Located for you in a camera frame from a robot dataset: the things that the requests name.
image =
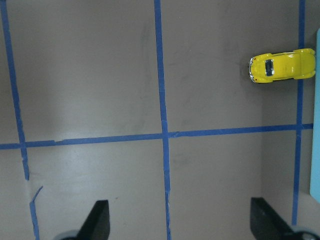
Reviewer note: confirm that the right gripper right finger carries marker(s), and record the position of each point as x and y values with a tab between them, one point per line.
267	224

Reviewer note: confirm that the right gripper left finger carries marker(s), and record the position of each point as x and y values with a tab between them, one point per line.
95	227

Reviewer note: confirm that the yellow beetle toy car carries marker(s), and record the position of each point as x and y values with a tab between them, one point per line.
270	67

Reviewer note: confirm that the teal plastic bin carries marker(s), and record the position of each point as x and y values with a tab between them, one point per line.
314	188

